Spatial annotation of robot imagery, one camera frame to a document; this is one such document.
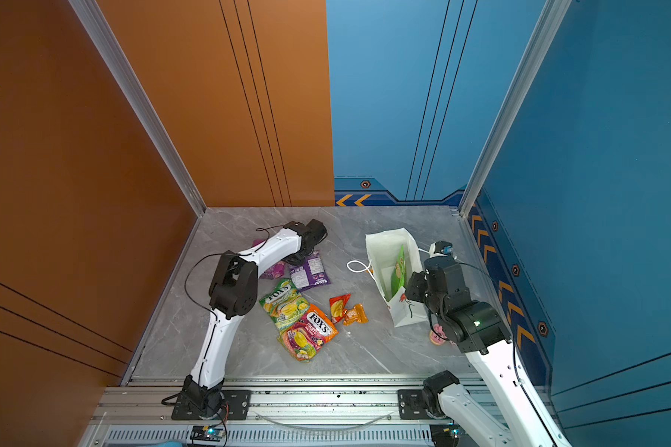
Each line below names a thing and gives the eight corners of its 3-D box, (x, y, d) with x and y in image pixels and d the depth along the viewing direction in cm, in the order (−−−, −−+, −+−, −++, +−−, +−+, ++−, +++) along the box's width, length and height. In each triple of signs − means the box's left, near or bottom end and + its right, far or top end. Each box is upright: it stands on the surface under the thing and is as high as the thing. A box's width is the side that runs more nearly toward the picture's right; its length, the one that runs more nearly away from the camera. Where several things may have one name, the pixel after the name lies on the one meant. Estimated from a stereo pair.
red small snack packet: (329, 322, 90) (328, 317, 86) (330, 299, 95) (329, 293, 92) (350, 322, 89) (350, 317, 86) (349, 299, 95) (349, 293, 92)
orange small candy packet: (343, 325, 90) (343, 322, 88) (343, 307, 94) (343, 304, 91) (367, 325, 90) (368, 322, 88) (366, 307, 94) (367, 304, 91)
